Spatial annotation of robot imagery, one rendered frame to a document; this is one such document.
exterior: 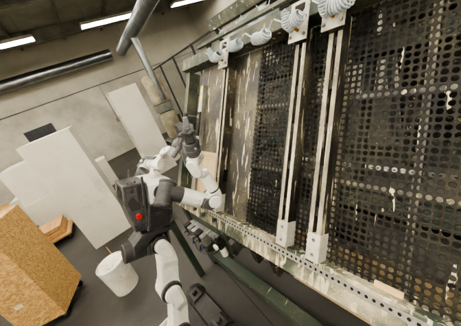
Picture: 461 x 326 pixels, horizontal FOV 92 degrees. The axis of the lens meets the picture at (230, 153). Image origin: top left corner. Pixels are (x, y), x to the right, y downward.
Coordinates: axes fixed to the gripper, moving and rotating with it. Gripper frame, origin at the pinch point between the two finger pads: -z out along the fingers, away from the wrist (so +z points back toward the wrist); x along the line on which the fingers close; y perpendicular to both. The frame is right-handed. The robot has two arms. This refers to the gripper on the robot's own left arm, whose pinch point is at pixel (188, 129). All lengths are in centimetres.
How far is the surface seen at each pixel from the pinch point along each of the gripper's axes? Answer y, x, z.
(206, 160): 12.0, 23.1, 13.2
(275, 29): 80, -26, -47
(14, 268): -115, -13, 176
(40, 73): -731, -183, -63
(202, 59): 5, -27, -49
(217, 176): 36.3, 23.0, 23.4
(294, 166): 97, 15, 10
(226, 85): 37.4, -11.4, -29.8
